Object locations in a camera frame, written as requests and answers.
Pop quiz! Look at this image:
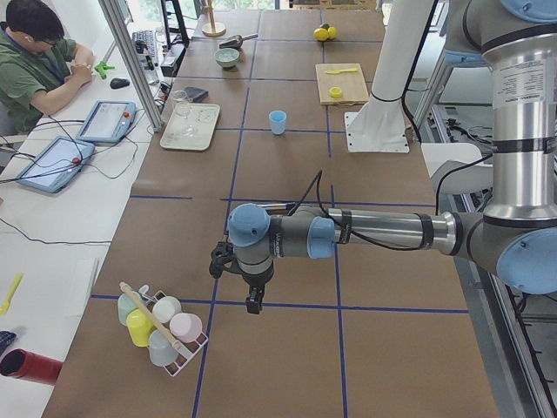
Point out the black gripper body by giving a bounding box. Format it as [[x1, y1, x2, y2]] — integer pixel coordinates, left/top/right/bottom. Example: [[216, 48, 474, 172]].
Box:
[[238, 260, 274, 289]]

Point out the light blue plastic cup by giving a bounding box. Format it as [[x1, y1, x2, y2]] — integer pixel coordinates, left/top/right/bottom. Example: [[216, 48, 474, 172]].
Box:
[[268, 110, 287, 135]]

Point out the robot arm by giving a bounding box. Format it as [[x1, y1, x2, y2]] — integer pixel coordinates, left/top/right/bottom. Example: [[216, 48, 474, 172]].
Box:
[[209, 1, 556, 314]]

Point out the pink plastic cup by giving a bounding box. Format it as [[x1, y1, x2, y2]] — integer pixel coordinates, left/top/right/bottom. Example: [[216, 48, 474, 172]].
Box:
[[169, 313, 203, 343]]

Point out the white plastic cup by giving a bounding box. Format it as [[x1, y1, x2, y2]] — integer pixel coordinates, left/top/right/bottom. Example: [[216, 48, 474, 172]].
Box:
[[152, 296, 182, 324]]

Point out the grey-blue plastic cup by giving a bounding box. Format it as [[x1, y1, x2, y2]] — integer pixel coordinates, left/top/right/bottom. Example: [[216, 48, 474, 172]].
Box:
[[148, 330, 178, 367]]

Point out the yellow plastic cup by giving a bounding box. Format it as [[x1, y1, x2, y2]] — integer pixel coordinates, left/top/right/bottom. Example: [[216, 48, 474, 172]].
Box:
[[125, 308, 155, 347]]

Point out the mint green cup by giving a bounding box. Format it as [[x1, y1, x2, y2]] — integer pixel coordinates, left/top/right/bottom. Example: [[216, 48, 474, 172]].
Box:
[[117, 293, 137, 326]]

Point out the wooden cup tree stand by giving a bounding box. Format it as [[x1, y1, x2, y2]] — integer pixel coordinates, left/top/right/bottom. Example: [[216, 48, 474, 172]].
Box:
[[202, 0, 226, 37]]

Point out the yellow lemon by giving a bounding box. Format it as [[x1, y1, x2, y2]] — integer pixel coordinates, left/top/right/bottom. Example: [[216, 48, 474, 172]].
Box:
[[313, 24, 338, 42]]

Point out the cream bear tray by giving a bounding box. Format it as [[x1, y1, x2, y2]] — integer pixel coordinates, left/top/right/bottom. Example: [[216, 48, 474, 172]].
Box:
[[159, 104, 220, 152]]

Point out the clear wine glass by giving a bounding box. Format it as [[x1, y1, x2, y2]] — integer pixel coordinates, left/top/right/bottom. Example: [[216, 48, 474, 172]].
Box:
[[171, 90, 197, 137]]

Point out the dark grey folded cloth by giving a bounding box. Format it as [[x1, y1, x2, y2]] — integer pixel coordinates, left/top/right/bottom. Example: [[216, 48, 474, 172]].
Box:
[[184, 86, 208, 103]]

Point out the bamboo cutting board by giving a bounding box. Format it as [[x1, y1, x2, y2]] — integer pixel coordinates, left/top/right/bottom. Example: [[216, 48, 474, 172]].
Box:
[[315, 63, 370, 105]]

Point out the far blue teach pendant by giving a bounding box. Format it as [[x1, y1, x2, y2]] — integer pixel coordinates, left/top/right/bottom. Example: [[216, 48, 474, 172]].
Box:
[[76, 100, 136, 144]]

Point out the blue teach pendant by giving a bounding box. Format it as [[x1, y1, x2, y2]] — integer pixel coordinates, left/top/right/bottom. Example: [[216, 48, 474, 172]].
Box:
[[76, 100, 136, 144], [17, 137, 95, 193]]

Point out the yellow plastic knife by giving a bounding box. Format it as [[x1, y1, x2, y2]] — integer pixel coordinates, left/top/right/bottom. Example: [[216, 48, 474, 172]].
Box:
[[324, 68, 360, 75]]

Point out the green bowl of ice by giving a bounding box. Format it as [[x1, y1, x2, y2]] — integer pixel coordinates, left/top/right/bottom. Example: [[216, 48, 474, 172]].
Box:
[[214, 48, 240, 69]]

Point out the near blue teach pendant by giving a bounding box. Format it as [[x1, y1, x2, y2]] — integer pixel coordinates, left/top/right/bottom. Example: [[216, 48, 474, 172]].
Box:
[[17, 137, 95, 193]]

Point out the steel ice scoop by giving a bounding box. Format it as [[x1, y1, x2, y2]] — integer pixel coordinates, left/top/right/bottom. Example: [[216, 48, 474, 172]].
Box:
[[218, 33, 258, 50]]

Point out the black computer mouse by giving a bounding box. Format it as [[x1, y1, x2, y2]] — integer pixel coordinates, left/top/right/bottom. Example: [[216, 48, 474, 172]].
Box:
[[110, 78, 130, 90]]

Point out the red cylinder can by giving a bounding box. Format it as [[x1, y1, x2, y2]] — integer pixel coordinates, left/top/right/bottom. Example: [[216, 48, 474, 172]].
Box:
[[1, 349, 63, 386]]

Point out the yellow plastic spatula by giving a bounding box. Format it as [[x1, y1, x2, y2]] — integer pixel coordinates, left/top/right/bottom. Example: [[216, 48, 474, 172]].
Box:
[[0, 273, 23, 315]]

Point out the green plastic clamp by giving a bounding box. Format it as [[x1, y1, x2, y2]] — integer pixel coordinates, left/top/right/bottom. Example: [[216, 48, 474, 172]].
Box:
[[94, 61, 115, 79]]

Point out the black keyboard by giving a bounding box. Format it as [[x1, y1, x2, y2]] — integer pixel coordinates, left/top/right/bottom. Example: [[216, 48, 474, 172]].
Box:
[[131, 30, 157, 57]]

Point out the seated person green shirt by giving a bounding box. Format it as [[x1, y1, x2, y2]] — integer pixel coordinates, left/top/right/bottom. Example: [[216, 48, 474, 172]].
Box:
[[1, 1, 94, 134]]

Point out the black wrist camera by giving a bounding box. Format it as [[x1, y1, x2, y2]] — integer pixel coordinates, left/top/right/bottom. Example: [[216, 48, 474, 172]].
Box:
[[209, 241, 241, 280]]

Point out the white wire cup rack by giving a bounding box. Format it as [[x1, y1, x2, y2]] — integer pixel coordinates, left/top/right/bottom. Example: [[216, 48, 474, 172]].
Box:
[[139, 285, 208, 376]]

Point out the black camera cable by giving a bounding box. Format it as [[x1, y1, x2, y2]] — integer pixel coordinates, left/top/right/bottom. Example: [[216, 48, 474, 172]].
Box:
[[292, 169, 440, 253]]

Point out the wooden rack handle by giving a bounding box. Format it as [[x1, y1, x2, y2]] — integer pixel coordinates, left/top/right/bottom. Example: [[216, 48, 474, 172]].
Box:
[[119, 281, 182, 351]]

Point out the aluminium frame post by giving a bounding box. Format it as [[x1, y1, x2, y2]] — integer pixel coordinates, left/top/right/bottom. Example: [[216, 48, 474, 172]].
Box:
[[98, 0, 164, 132]]

